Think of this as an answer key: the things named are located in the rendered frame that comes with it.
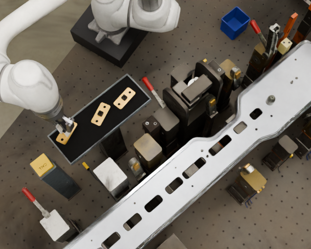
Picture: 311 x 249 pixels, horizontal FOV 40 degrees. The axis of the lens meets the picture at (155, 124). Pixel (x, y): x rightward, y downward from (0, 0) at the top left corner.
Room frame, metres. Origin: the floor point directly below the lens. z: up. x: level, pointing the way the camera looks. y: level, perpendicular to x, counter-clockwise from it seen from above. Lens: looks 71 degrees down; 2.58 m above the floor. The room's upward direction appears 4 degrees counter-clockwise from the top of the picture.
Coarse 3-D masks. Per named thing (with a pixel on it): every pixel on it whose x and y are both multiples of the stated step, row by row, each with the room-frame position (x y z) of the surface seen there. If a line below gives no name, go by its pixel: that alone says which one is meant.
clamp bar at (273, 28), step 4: (276, 24) 0.83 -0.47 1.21; (272, 28) 0.81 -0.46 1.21; (276, 28) 0.82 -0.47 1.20; (272, 32) 0.80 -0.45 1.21; (276, 32) 0.80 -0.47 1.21; (280, 32) 0.79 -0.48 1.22; (268, 36) 0.80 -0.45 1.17; (272, 36) 0.79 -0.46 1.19; (276, 36) 0.81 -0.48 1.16; (280, 36) 0.78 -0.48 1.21; (268, 40) 0.80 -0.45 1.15; (272, 40) 0.79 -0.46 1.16; (276, 40) 0.80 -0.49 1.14; (268, 44) 0.79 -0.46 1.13; (272, 44) 0.80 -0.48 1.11; (268, 48) 0.79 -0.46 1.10; (272, 48) 0.80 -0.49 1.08; (268, 52) 0.78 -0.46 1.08; (272, 52) 0.79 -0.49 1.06
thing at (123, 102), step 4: (128, 88) 0.64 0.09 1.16; (124, 92) 0.62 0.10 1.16; (132, 92) 0.62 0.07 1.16; (120, 96) 0.61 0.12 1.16; (124, 96) 0.60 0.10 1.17; (128, 96) 0.61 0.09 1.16; (132, 96) 0.60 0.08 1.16; (116, 100) 0.59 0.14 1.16; (120, 100) 0.59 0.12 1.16; (124, 100) 0.59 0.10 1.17; (128, 100) 0.59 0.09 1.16; (116, 104) 0.58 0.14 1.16; (120, 104) 0.58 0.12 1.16; (124, 104) 0.58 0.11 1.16; (120, 108) 0.56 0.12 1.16
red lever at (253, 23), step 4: (252, 20) 0.89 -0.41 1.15; (252, 24) 0.88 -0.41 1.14; (256, 24) 0.88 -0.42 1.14; (256, 28) 0.86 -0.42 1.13; (256, 32) 0.85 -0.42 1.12; (260, 32) 0.85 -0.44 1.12; (260, 36) 0.84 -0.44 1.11; (260, 40) 0.83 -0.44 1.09; (264, 40) 0.83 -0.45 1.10; (264, 44) 0.81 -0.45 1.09
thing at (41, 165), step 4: (40, 156) 0.41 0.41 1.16; (44, 156) 0.41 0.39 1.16; (36, 160) 0.39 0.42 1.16; (40, 160) 0.39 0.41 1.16; (44, 160) 0.39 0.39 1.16; (48, 160) 0.39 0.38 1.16; (32, 164) 0.38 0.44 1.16; (36, 164) 0.38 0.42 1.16; (40, 164) 0.38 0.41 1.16; (44, 164) 0.38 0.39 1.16; (48, 164) 0.38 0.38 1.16; (52, 164) 0.38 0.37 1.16; (36, 168) 0.36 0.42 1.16; (40, 168) 0.36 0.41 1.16; (44, 168) 0.36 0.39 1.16; (48, 168) 0.36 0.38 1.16; (40, 172) 0.35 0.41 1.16; (44, 172) 0.35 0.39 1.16; (40, 176) 0.34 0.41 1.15
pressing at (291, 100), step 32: (288, 64) 0.76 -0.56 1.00; (256, 96) 0.63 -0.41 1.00; (288, 96) 0.62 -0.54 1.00; (224, 128) 0.51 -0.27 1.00; (192, 160) 0.39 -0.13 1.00; (224, 160) 0.38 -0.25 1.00; (128, 192) 0.29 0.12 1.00; (160, 192) 0.28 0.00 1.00; (192, 192) 0.27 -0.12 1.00; (96, 224) 0.18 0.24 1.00; (160, 224) 0.16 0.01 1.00
